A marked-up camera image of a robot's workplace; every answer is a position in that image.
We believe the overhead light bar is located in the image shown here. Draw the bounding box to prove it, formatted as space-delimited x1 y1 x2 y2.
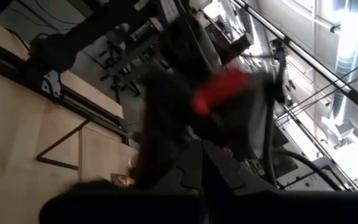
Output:
228 0 358 123

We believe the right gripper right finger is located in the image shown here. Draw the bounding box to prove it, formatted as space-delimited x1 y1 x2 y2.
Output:
201 139 358 224

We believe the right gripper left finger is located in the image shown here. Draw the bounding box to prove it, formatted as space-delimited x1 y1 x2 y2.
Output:
38 139 203 224

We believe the black camera cable loop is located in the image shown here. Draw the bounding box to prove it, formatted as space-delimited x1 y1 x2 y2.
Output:
261 71 345 191

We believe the small red clip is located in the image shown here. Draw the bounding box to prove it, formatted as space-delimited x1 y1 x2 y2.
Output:
190 68 252 118

